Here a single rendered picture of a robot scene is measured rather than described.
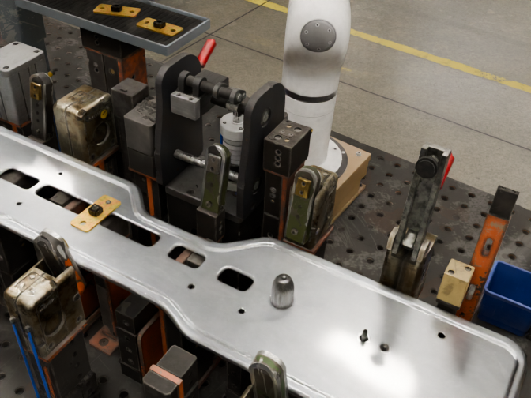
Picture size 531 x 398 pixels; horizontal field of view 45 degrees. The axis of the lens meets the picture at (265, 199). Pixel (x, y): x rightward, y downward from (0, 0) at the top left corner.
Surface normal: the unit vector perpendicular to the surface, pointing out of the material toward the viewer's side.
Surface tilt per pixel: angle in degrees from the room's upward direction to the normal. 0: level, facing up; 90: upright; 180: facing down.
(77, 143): 90
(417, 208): 81
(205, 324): 0
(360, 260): 0
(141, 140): 90
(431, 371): 0
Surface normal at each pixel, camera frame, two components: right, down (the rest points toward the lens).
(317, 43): -0.13, 0.72
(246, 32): 0.04, -0.76
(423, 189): -0.48, 0.42
